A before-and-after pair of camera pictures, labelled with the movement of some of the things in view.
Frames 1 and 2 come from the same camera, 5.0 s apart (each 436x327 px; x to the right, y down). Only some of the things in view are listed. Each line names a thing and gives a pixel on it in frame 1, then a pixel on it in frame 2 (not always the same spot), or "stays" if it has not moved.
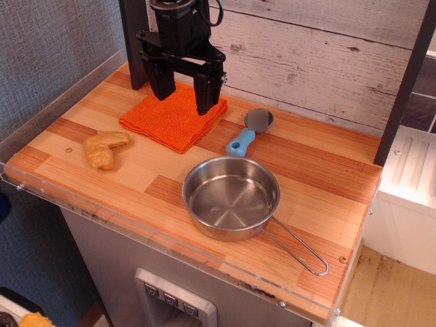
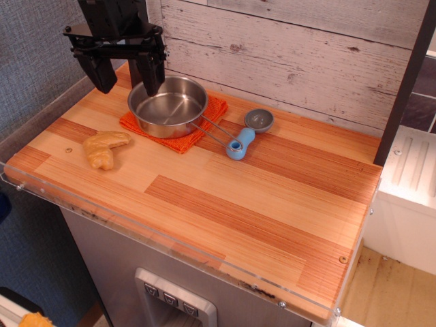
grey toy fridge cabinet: x=112 y=259 stays
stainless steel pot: x=229 y=199 → x=176 y=111
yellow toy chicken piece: x=98 y=147 stays
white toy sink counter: x=402 y=220 stays
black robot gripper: x=184 y=39 → x=116 y=29
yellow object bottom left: x=35 y=320 stays
